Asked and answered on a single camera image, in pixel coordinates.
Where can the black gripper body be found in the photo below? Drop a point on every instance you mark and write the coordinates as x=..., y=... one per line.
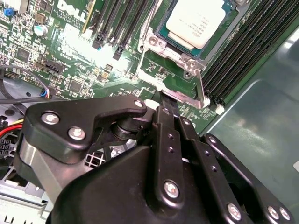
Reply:
x=112, y=191

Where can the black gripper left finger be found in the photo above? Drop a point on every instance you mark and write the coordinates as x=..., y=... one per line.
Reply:
x=105, y=106

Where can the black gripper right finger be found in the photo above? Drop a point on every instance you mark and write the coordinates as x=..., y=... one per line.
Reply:
x=203, y=163

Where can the metal socket cover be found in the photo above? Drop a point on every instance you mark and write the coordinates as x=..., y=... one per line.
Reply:
x=189, y=99

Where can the silver CPU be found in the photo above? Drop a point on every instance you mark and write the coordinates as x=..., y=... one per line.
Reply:
x=196, y=21

